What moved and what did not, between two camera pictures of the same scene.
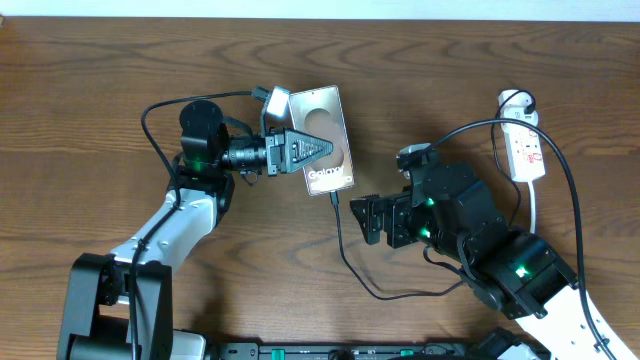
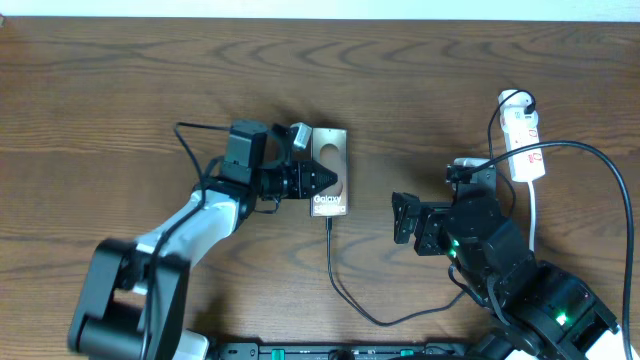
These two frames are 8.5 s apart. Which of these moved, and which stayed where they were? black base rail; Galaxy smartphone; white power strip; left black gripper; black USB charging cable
Moved: black USB charging cable; left black gripper; Galaxy smartphone
Stayed: black base rail; white power strip
